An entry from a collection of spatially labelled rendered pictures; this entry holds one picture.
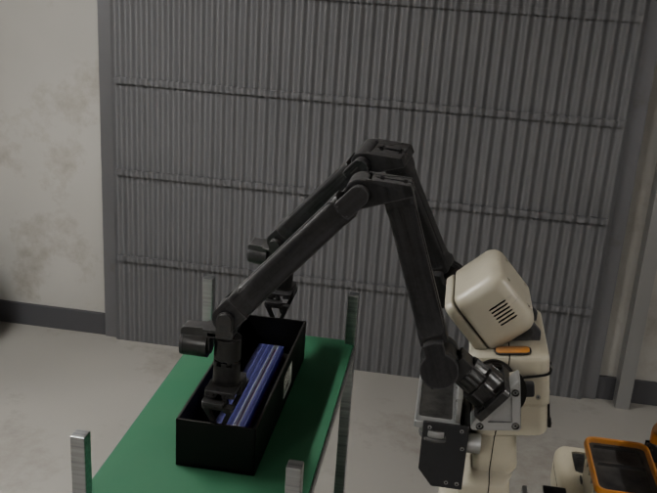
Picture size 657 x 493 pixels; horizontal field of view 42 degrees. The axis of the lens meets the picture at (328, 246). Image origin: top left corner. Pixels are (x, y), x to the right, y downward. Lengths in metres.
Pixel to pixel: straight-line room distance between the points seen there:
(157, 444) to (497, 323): 0.79
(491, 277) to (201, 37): 2.58
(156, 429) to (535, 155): 2.49
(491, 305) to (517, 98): 2.24
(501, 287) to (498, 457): 0.43
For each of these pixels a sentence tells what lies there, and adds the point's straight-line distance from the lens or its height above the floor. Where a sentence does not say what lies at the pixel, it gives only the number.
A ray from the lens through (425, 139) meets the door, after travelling 4.01.
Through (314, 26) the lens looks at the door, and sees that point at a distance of 4.00.
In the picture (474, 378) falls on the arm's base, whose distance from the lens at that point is 1.75.
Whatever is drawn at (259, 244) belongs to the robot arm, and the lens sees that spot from 2.32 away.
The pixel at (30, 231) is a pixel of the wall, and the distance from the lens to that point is 4.75.
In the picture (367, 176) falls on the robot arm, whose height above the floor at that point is 1.60.
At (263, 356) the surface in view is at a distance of 2.26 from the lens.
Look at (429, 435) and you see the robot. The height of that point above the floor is 1.01.
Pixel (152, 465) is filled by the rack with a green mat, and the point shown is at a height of 0.95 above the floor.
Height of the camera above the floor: 2.00
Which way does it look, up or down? 19 degrees down
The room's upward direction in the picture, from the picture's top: 4 degrees clockwise
